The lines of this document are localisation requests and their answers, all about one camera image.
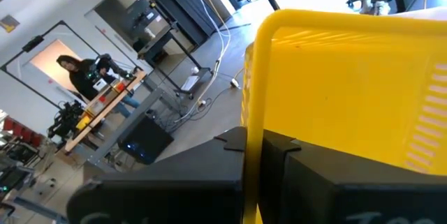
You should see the white floor cable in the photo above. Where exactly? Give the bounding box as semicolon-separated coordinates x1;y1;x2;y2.
174;0;232;124

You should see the distant wooden table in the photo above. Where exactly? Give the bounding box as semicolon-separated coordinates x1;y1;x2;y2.
64;70;147;154

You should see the black wall panel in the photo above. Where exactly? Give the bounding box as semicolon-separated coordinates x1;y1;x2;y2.
139;0;232;47

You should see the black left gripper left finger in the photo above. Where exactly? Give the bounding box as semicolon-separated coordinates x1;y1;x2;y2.
66;126;247;224

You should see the black side desk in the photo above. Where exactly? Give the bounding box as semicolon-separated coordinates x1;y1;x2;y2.
138;24;214;100

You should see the yellow extension cable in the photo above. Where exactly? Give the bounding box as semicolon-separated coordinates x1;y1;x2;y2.
188;0;232;78

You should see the grey metal post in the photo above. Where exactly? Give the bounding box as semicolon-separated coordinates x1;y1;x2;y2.
83;87;165;183

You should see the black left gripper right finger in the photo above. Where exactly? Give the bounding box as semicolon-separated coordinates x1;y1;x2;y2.
260;130;447;224

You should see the black computer tower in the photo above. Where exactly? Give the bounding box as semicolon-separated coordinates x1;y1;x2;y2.
117;115;175;165

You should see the red chair row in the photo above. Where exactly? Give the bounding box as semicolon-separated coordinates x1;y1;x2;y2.
0;115;43;148

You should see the white shoe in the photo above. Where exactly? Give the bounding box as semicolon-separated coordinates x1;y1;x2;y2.
359;0;373;15
373;2;390;16

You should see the yellow slotted plastic basket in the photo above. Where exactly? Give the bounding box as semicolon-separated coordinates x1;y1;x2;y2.
240;8;447;224

